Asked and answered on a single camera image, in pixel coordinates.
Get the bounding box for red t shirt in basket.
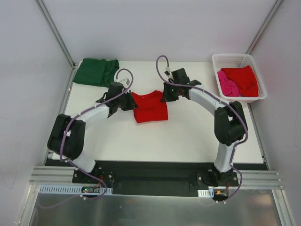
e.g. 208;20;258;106
221;65;258;97

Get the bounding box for aluminium frame post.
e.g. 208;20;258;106
34;0;76;68
246;0;285;55

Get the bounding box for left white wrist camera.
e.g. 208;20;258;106
119;79;130;88

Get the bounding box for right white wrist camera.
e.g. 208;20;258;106
164;67;171;76

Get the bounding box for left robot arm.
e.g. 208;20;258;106
47;82;138;183

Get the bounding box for red t shirt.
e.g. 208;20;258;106
221;65;258;97
132;90;168;123

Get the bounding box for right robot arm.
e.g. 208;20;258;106
161;67;248;187

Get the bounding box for right aluminium frame post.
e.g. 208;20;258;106
246;0;285;55

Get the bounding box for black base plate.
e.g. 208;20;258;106
72;161;238;197

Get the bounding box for folded green t shirt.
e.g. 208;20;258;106
73;58;119;87

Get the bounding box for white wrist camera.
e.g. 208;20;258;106
119;79;130;88
164;67;171;76

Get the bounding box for right white cable duct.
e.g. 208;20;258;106
198;188;214;198

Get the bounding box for pink t shirt in basket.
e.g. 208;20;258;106
218;71;240;97

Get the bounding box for left white cable duct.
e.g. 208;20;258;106
40;185;113;195

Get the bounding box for white plastic basket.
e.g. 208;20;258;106
212;53;267;103

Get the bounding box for white cable duct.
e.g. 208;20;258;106
40;185;113;195
198;188;214;198

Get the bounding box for left aluminium frame post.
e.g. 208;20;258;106
34;0;76;68

